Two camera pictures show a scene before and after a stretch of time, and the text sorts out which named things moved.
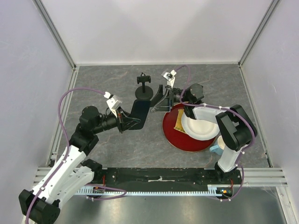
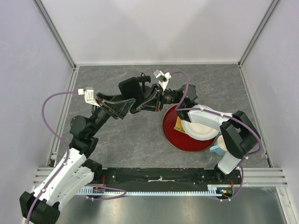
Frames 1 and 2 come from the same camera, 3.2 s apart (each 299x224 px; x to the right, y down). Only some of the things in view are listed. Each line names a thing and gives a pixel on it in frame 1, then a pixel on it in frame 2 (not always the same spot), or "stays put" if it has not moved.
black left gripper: x=123 y=121 to x=116 y=109
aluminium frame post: x=50 y=24 stays put
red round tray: x=177 y=139 stays put
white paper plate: x=201 y=129 stays put
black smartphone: x=139 y=110 to x=131 y=88
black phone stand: x=144 y=92 stays put
